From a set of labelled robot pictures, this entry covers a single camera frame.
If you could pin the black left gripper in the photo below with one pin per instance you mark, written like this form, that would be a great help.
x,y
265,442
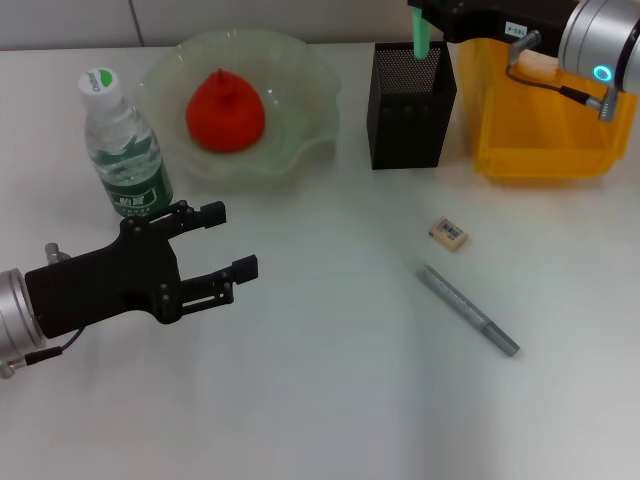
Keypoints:
x,y
100,285

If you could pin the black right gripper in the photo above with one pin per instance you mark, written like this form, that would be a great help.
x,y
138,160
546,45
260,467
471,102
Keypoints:
x,y
480,20

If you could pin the green pen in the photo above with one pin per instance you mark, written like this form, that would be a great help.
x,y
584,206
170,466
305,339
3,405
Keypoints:
x,y
420,40

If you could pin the red fruit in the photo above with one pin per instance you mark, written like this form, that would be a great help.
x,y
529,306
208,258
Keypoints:
x,y
225,115

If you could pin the clear water bottle green label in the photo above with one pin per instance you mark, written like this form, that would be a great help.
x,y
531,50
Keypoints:
x,y
130,160

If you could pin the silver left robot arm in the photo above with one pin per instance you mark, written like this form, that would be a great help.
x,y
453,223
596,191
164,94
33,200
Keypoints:
x,y
15,310

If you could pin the black mesh pen holder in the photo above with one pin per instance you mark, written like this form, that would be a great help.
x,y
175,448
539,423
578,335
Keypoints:
x,y
410,130

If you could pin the translucent glass fruit plate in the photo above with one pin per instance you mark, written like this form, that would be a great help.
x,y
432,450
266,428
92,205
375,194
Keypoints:
x,y
300,100

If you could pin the beige eraser with barcode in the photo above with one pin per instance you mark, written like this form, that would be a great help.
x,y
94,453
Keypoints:
x,y
448,234

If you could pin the grey marker pen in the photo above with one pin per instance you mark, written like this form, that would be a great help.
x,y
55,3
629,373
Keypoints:
x,y
465,307

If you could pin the yellow plastic storage bin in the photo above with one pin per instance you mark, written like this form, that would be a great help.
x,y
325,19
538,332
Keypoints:
x,y
540,150

